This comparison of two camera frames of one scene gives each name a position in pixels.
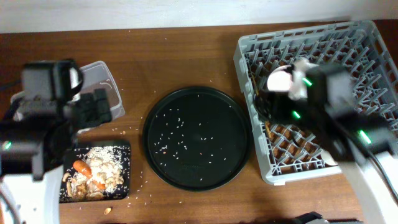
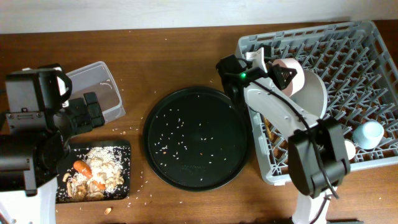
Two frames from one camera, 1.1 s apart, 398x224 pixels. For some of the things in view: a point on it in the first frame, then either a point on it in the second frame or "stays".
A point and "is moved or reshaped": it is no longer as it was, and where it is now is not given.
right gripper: x=287 y=106 to x=275 y=72
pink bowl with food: x=280 y=78 is moved or reshaped
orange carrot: x=85 y=170 stays
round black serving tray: x=196 y=139 stays
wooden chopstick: x=257 y=91 stays
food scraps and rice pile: x=106 y=164 stays
